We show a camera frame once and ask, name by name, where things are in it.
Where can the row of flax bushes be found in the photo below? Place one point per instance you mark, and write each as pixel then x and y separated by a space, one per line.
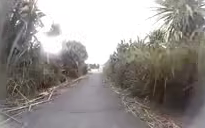
pixel 156 70
pixel 23 63

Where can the grey asphalt path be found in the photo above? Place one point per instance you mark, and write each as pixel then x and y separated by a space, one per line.
pixel 86 106

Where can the dark round tree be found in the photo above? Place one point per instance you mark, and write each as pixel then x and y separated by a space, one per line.
pixel 75 53

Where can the strip of dry fallen leaves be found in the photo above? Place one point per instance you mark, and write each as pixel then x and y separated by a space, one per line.
pixel 140 108
pixel 33 100

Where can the tall palm-like tree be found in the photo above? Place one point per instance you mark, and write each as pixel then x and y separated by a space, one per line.
pixel 185 20

